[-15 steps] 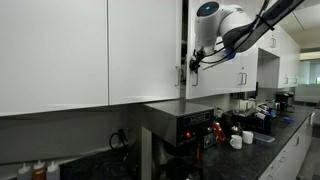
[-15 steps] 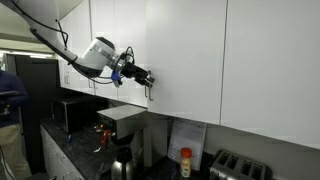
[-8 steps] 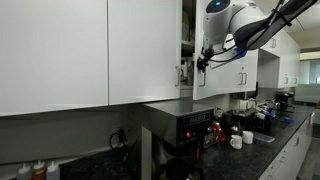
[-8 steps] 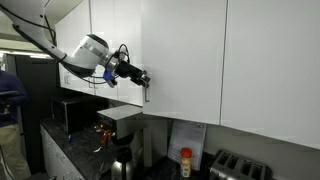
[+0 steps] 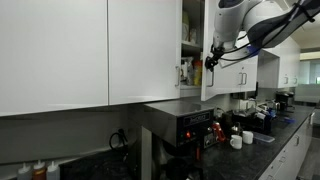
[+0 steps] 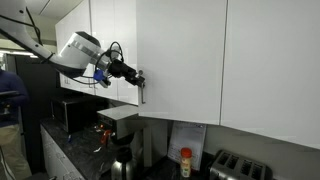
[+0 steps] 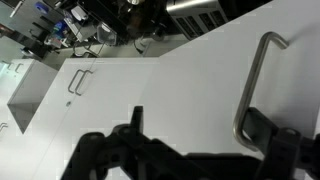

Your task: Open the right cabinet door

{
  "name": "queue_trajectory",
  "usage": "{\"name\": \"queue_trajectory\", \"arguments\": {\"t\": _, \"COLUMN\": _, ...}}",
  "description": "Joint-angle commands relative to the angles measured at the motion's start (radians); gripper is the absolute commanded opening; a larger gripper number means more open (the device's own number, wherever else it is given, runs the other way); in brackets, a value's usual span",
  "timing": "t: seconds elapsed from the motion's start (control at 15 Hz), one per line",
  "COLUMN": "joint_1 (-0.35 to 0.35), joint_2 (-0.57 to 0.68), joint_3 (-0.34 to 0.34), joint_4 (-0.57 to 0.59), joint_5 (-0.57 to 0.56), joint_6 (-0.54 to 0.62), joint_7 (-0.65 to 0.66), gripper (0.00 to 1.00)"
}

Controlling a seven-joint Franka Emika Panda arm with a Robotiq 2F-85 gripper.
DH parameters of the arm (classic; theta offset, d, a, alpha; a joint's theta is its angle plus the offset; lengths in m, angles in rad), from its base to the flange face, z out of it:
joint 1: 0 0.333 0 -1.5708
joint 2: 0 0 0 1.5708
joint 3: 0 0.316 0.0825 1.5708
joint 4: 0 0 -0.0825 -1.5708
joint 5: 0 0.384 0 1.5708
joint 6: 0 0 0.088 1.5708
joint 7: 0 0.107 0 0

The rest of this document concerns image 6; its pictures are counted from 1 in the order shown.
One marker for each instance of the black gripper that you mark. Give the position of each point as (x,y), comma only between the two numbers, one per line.
(121,69)

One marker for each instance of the white wall cabinet door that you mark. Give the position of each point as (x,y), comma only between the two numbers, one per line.
(126,33)
(273,66)
(73,23)
(183,60)
(101,26)

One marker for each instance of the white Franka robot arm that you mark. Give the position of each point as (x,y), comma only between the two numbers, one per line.
(76,53)

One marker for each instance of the small round cabinet lock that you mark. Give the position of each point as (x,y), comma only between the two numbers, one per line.
(140,71)

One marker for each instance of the tall dark cabinet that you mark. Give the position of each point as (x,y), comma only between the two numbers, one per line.
(36,100)

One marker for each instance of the stainless steel coffee brewer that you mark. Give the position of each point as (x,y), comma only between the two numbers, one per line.
(123,115)

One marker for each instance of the black microwave oven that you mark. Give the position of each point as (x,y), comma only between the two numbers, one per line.
(76,113)

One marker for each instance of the white printed paper sheet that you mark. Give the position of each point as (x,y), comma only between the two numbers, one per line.
(186,136)

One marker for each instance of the coffee carafe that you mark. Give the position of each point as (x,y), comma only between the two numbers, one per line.
(123,168)

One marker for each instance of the spice jar with red lid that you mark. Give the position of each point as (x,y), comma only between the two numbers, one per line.
(186,163)

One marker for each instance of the white base cabinets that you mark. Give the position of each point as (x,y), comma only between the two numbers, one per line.
(56,160)

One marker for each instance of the silver four slot toaster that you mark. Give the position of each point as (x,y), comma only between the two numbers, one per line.
(233,166)

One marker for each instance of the person in blue sweater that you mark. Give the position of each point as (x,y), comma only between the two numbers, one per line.
(10,83)

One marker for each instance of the black handheld device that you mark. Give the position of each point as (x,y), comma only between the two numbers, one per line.
(6,95)

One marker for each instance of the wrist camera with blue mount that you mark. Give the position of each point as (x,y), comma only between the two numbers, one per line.
(99,76)

